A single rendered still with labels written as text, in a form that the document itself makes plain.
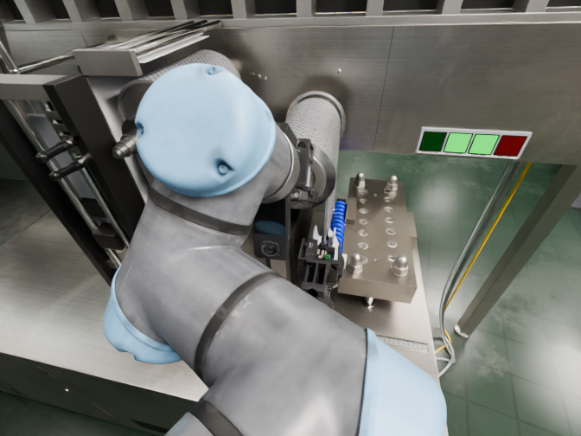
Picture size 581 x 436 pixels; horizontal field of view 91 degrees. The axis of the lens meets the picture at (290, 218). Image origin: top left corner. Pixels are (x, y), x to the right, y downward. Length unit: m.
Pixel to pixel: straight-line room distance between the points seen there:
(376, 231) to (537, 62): 0.48
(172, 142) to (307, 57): 0.64
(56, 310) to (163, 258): 0.79
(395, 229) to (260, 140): 0.63
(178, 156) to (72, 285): 0.86
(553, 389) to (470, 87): 1.54
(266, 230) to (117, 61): 0.34
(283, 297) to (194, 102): 0.11
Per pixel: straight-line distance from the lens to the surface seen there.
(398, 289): 0.66
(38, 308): 1.01
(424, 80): 0.80
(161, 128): 0.18
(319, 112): 0.63
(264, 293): 0.16
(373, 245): 0.71
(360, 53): 0.77
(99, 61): 0.56
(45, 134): 0.61
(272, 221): 0.35
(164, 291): 0.19
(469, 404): 1.77
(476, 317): 1.77
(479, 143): 0.88
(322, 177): 0.51
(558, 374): 2.05
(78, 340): 0.88
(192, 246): 0.19
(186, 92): 0.17
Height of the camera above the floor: 1.53
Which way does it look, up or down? 41 degrees down
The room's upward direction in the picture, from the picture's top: 3 degrees counter-clockwise
